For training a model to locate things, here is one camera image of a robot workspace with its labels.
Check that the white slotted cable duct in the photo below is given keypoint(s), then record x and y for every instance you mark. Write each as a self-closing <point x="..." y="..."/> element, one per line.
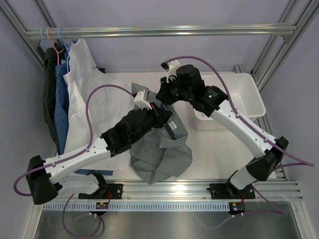
<point x="140" y="206"/>

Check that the light blue hanger with white shirt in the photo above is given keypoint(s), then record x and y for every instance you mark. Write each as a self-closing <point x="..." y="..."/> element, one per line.
<point x="66" y="47"/>

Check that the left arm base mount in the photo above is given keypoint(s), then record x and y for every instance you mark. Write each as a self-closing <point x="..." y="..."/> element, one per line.
<point x="104" y="191"/>

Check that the white shirt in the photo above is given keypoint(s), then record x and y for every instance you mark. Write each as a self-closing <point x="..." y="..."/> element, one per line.
<point x="96" y="101"/>

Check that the black garment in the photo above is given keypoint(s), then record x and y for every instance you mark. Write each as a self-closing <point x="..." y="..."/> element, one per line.
<point x="50" y="62"/>

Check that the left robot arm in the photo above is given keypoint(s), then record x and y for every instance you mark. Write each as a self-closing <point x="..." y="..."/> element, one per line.
<point x="51" y="177"/>

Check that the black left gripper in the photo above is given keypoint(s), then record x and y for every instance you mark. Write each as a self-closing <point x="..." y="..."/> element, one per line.
<point x="160" y="116"/>

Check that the grey button-up shirt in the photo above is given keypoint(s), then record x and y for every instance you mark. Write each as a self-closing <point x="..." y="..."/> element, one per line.
<point x="162" y="152"/>

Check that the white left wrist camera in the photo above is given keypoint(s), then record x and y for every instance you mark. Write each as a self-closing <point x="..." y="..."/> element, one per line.
<point x="141" y="102"/>

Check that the white plastic bin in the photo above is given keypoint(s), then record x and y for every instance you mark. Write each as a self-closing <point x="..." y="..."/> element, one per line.
<point x="245" y="96"/>

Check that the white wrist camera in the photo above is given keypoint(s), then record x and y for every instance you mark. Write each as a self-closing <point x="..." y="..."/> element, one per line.
<point x="171" y="68"/>
<point x="141" y="102"/>

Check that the light blue hanger leftmost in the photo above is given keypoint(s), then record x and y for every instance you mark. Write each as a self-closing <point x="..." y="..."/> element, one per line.
<point x="43" y="38"/>

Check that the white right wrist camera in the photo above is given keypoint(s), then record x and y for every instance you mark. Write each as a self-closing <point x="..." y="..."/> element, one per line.
<point x="171" y="68"/>

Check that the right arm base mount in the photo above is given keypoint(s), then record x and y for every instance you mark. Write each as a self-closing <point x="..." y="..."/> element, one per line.
<point x="227" y="191"/>

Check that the blue checkered shirt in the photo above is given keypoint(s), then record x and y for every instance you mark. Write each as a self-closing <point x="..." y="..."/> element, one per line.
<point x="60" y="115"/>

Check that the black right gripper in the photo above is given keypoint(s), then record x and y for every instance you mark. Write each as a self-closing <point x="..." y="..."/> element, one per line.
<point x="163" y="93"/>

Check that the aluminium hanging rail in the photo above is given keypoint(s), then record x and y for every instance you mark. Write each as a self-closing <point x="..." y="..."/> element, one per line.
<point x="164" y="31"/>

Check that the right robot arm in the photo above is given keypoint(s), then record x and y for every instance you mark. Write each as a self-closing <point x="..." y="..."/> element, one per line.
<point x="184" y="83"/>

